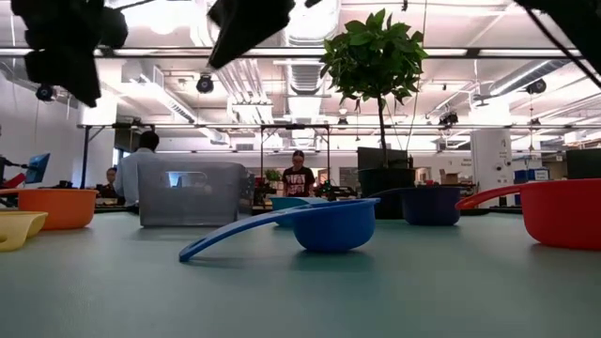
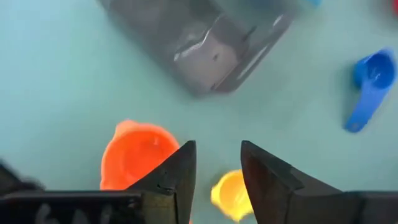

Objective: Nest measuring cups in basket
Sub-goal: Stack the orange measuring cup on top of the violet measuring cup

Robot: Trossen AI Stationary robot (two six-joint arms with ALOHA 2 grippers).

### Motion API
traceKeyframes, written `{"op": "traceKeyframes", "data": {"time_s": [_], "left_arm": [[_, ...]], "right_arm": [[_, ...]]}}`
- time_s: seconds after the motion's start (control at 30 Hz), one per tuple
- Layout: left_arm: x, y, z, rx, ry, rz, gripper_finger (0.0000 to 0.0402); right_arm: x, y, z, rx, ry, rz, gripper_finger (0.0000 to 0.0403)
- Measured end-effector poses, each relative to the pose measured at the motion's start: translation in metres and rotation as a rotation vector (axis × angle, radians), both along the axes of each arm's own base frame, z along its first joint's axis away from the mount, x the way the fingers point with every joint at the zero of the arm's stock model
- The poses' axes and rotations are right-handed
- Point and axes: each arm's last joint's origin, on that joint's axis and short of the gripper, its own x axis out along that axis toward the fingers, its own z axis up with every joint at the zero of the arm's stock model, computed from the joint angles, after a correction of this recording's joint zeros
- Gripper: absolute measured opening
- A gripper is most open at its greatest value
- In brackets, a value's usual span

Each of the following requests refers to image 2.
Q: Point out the orange measuring cup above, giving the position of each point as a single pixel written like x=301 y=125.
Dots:
x=133 y=155

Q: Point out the grey plastic basket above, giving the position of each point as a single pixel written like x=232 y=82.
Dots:
x=202 y=62

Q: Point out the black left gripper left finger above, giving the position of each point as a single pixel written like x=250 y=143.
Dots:
x=174 y=180

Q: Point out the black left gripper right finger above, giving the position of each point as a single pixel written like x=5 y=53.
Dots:
x=267 y=186

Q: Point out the yellow measuring cup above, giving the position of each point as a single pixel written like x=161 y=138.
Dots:
x=230 y=196

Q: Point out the blue measuring cup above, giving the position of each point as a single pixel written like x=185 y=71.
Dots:
x=373 y=74

